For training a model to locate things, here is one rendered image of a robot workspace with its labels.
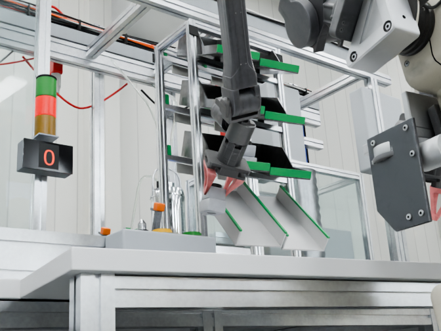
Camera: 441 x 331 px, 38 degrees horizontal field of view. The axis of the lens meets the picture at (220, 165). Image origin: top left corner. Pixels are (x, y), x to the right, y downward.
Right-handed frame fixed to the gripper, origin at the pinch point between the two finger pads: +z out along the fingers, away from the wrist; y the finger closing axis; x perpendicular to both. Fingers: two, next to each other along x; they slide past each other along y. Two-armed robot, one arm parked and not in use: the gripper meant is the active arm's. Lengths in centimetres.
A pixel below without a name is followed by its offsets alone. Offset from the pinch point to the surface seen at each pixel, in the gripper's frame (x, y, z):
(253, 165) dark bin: -10.3, -11.1, -4.5
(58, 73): -142, 32, 36
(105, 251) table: 60, 35, -21
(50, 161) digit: -7.6, 37.8, 5.3
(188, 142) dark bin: -32.0, 0.5, 3.4
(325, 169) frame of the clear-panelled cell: -104, -87, 34
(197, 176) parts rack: -14.7, 0.4, 4.4
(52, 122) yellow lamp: -15.2, 39.1, -0.9
